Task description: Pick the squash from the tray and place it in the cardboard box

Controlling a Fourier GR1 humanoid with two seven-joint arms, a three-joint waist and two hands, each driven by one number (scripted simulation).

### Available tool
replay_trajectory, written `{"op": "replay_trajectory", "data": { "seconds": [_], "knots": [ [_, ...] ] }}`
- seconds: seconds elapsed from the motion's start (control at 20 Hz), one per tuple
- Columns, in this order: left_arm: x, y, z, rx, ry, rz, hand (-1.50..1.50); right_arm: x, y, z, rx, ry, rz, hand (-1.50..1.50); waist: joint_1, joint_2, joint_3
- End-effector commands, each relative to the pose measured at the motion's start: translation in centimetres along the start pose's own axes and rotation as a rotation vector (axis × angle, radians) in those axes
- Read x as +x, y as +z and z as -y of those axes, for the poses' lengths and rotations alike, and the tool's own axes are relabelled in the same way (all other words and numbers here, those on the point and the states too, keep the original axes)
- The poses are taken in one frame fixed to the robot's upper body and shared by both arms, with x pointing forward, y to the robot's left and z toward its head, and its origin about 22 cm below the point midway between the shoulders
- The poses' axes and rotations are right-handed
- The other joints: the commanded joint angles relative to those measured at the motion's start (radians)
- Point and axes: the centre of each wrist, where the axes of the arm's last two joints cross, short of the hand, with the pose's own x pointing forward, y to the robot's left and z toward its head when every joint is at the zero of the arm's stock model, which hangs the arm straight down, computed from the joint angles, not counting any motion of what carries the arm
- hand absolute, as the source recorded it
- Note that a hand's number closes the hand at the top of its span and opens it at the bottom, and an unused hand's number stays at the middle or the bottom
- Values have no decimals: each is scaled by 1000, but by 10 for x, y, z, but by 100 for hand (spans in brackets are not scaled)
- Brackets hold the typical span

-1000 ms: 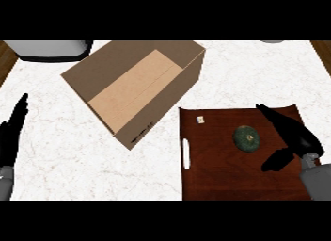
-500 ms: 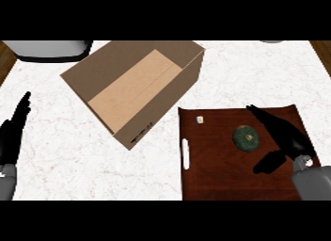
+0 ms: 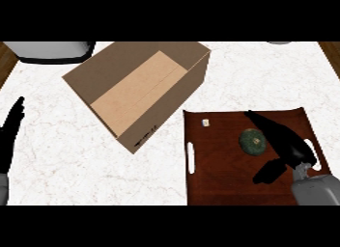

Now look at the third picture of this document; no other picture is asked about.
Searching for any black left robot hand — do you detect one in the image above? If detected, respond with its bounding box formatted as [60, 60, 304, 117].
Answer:
[0, 96, 25, 176]

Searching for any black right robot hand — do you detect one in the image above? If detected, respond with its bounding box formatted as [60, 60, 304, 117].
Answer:
[242, 110, 319, 185]

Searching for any dark green round squash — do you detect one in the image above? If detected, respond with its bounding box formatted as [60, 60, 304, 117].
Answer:
[238, 127, 270, 157]

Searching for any dark brown wooden tray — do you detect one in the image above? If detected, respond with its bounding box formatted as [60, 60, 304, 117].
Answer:
[182, 106, 332, 206]

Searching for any brown cardboard box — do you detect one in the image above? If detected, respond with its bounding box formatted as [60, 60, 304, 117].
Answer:
[62, 41, 212, 155]

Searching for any grey appliance with black base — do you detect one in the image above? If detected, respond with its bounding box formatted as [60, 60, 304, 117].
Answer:
[1, 41, 97, 65]

